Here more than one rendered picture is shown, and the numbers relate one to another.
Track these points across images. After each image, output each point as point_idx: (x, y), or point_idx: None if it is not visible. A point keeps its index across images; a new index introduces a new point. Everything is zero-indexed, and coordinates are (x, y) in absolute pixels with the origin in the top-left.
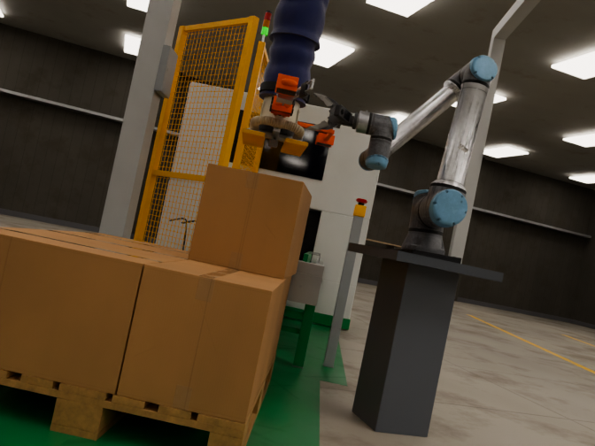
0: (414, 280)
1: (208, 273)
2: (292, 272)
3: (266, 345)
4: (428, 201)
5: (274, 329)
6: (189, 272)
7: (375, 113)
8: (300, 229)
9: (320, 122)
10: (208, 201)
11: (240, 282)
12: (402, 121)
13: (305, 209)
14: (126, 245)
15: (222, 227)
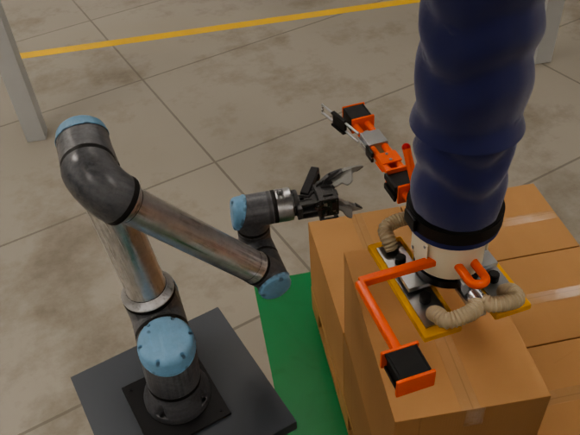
0: None
1: (368, 233)
2: (368, 421)
3: (321, 294)
4: (178, 292)
5: (339, 353)
6: (369, 213)
7: (264, 192)
8: (366, 370)
9: (342, 199)
10: None
11: (336, 226)
12: (222, 231)
13: (372, 368)
14: (532, 309)
15: None
